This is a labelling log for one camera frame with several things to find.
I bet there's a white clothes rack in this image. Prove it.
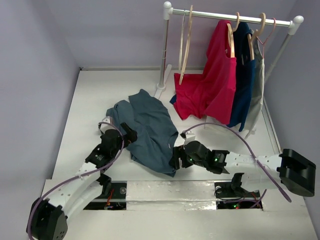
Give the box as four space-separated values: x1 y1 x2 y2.
155 1 304 98

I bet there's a red t-shirt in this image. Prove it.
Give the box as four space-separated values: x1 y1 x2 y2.
173 20 237 125

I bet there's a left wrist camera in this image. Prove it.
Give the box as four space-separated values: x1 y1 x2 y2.
98 116 115 135

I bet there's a thin beige plastic hanger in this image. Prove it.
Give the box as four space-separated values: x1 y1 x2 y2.
178 9 186 72

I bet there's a light grey t-shirt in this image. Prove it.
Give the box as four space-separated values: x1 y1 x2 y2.
244 38 265 139

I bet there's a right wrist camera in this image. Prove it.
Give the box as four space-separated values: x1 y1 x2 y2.
180 131 196 145

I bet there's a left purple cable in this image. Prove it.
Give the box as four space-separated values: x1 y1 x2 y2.
26 121 125 238

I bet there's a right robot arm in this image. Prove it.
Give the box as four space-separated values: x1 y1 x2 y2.
169 140 316 197

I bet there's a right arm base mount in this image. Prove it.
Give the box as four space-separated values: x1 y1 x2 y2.
214 173 263 210

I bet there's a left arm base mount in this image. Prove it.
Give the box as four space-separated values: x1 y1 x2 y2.
84 181 127 211

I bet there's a grey-blue t-shirt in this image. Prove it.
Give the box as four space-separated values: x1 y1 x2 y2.
106 89 178 177

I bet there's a navy blue t-shirt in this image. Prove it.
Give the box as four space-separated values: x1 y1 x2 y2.
170 22 255 132

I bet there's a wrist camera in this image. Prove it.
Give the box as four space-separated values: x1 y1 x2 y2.
180 131 196 145
98 116 115 135

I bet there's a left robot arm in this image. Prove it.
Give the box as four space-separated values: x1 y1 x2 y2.
26 122 138 240

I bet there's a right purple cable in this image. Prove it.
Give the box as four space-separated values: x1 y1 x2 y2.
186 122 292 203

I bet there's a pink wire hanger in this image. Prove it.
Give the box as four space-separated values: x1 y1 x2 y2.
257 17 277 60

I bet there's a purple cable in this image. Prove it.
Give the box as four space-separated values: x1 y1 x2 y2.
26 121 125 238
186 122 292 203

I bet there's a wooden hanger holding red shirt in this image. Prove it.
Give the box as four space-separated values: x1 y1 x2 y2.
227 12 240 58

